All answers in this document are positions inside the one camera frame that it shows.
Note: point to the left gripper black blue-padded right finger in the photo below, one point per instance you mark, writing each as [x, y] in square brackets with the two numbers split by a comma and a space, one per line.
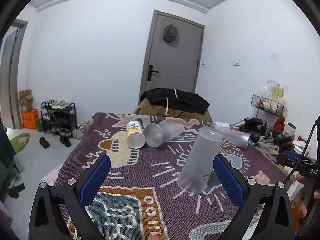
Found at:
[276, 220]

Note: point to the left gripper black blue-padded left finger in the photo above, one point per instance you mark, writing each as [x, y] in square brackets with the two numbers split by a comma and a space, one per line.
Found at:
[46, 220]

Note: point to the frosted plastic cup with cartoon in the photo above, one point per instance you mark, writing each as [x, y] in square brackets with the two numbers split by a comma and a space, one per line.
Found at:
[196, 171]

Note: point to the frosted plastic cup lying right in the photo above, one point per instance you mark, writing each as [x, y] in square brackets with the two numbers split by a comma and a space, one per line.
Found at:
[239, 139]

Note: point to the frosted plastic cup lying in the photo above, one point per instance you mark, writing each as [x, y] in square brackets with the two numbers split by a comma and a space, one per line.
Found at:
[157, 134]
[239, 139]

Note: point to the white yellow paper cup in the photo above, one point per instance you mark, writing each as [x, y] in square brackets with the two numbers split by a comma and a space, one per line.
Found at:
[135, 136]

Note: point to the frosted plastic cup lying left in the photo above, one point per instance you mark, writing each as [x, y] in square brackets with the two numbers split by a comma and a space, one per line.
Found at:
[157, 134]

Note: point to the person's right hand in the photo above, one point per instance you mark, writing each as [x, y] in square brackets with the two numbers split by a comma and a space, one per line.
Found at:
[299, 202]

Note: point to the grey cloth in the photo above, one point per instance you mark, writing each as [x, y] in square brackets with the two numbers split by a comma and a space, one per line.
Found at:
[269, 150]

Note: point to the white tape roll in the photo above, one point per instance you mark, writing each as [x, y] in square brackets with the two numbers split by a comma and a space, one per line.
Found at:
[289, 129]

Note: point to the brown plush toy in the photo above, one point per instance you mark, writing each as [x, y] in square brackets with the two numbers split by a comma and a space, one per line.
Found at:
[280, 123]

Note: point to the black-headed doll figure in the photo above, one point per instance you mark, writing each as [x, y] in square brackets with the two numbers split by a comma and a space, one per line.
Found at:
[254, 138]

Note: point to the green slipper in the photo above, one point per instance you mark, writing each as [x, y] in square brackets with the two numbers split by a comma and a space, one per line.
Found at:
[19, 142]

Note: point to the clear plastic bag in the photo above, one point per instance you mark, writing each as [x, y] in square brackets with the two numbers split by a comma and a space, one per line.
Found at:
[273, 90]

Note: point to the clear plastic water bottle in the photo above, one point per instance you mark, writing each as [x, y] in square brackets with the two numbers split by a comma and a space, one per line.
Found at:
[220, 125]

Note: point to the black shoe rack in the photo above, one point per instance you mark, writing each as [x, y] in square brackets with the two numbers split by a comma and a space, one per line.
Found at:
[59, 117]

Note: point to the orange paper bag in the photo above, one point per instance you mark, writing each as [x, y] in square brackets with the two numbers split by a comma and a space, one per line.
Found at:
[29, 119]

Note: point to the purple patterned woven blanket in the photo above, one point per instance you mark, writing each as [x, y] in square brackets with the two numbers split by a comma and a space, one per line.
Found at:
[140, 195]

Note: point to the cardboard box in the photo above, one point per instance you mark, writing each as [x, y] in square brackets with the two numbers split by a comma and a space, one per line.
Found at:
[26, 100]

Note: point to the brown chair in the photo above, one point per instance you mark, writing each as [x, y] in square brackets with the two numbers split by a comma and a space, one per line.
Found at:
[145, 108]

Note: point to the black jacket on chair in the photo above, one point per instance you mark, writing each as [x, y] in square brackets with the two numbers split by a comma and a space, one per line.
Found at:
[176, 99]

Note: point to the grey door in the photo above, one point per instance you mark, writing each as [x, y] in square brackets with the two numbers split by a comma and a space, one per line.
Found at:
[172, 67]

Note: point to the grey hat on door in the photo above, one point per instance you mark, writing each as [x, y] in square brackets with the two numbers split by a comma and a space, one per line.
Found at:
[170, 35]

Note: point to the black wire basket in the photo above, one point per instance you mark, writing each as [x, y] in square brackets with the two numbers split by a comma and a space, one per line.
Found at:
[267, 105]

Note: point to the white wall switch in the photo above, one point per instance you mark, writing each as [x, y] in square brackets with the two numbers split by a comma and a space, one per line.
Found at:
[237, 62]

